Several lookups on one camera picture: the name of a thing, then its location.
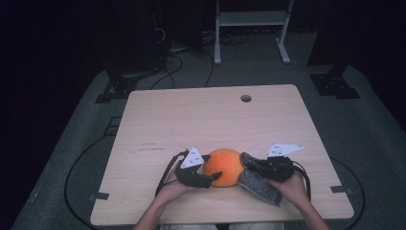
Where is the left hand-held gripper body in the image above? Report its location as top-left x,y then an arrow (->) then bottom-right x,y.
174,146 -> 214,189

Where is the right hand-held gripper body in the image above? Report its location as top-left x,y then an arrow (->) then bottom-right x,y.
259,142 -> 305,183

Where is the orange plush toy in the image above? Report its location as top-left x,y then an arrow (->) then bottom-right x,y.
202,148 -> 246,188

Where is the grey knitted cloth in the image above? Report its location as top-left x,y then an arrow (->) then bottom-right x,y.
237,150 -> 283,208

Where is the person's right hand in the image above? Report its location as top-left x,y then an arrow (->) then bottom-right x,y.
263,171 -> 310,209

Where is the person's left hand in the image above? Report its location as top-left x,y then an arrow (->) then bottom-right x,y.
155,168 -> 194,206

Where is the grey tape strip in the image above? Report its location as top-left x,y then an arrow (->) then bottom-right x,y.
329,185 -> 354,196
88,192 -> 110,202

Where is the white metal stand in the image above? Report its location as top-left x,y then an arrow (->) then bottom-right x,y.
214,0 -> 295,66

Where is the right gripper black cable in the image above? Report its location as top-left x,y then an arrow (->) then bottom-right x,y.
291,160 -> 312,201

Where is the long black floor cable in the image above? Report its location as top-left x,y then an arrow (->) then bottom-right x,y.
63,133 -> 111,230
331,157 -> 367,230

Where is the thin black floor cable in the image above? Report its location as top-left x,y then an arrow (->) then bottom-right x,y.
204,49 -> 215,88
149,54 -> 185,91

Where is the black stand base plate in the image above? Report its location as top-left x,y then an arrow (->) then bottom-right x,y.
309,63 -> 362,101
95,74 -> 139,104

